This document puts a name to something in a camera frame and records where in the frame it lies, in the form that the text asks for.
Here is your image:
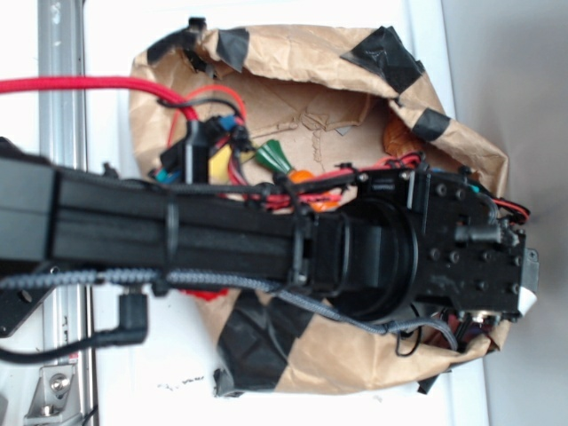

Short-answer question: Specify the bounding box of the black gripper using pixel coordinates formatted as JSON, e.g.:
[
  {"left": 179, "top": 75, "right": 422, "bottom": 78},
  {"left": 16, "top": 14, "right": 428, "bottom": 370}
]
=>
[{"left": 357, "top": 169, "right": 539, "bottom": 321}]

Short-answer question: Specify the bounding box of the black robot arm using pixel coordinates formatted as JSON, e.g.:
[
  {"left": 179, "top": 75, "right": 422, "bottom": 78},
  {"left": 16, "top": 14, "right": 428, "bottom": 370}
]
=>
[{"left": 1, "top": 157, "right": 539, "bottom": 321}]

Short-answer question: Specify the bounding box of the brown toy croissant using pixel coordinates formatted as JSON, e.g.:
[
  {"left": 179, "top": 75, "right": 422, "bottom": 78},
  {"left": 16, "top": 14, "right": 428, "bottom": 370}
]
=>
[{"left": 383, "top": 116, "right": 422, "bottom": 157}]

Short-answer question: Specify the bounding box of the brown paper bag container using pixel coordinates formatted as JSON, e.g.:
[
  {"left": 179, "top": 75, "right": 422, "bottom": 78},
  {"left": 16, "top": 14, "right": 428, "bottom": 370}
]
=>
[{"left": 130, "top": 25, "right": 510, "bottom": 397}]

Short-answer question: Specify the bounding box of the orange toy carrot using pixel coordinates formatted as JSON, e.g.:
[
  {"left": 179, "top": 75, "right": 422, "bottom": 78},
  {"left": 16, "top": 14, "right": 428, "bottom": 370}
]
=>
[{"left": 254, "top": 139, "right": 339, "bottom": 212}]

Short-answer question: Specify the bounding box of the yellow sponge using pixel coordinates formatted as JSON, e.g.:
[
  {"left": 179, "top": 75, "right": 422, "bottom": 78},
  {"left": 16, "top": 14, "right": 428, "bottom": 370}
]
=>
[{"left": 209, "top": 145, "right": 232, "bottom": 184}]

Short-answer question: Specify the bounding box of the black usb cable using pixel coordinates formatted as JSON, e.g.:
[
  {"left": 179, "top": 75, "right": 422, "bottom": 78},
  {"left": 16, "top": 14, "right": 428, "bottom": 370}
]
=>
[{"left": 0, "top": 292, "right": 149, "bottom": 366}]

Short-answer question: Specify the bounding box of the grey braided cable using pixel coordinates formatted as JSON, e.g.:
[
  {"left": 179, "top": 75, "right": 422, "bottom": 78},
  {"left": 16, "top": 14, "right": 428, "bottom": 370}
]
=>
[{"left": 0, "top": 270, "right": 458, "bottom": 347}]

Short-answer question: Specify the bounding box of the metal corner bracket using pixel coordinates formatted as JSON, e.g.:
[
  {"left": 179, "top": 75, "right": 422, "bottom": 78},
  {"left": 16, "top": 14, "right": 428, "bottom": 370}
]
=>
[{"left": 23, "top": 364, "right": 83, "bottom": 426}]

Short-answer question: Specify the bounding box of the red braided cable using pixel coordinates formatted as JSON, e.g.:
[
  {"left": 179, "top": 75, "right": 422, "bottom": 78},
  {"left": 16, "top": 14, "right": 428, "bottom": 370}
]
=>
[{"left": 0, "top": 75, "right": 200, "bottom": 122}]

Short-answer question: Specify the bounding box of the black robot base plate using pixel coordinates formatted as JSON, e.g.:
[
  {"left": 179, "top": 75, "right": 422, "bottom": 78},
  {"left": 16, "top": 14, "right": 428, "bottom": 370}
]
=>
[{"left": 0, "top": 136, "right": 59, "bottom": 339}]

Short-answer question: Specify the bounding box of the aluminium extrusion rail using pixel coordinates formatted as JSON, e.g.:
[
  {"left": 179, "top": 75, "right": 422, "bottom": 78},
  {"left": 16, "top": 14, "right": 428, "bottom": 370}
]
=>
[{"left": 37, "top": 1, "right": 98, "bottom": 425}]

